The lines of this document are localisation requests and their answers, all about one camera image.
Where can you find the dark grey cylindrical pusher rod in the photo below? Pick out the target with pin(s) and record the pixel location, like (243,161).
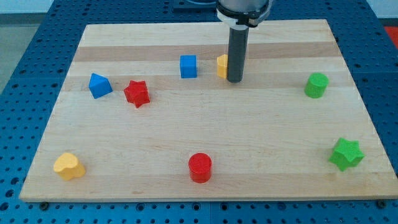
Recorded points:
(237,45)

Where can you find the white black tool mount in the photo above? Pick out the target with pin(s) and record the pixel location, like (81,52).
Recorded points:
(242,15)

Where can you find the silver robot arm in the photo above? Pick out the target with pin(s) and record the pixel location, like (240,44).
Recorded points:
(240,16)

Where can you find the red star block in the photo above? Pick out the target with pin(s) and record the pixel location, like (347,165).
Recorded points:
(137,93)

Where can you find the green star block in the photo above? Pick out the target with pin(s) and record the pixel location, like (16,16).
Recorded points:
(346,154)

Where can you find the yellow heart block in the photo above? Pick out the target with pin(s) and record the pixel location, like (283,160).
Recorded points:
(68,167)

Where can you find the yellow hexagon block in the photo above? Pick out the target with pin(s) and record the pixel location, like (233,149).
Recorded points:
(222,66)

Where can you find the blue cube block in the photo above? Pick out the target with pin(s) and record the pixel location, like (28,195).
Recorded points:
(188,66)

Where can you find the green cylinder block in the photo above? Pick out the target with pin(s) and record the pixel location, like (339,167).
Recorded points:
(316,85)

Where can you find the wooden board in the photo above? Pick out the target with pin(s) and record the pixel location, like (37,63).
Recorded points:
(266,138)

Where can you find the red cylinder block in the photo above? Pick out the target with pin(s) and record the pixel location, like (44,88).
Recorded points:
(200,167)

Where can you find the blue triangular block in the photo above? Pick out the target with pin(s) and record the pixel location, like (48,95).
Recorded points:
(99,86)

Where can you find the blue perforated table plate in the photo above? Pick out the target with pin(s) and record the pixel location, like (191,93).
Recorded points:
(30,94)

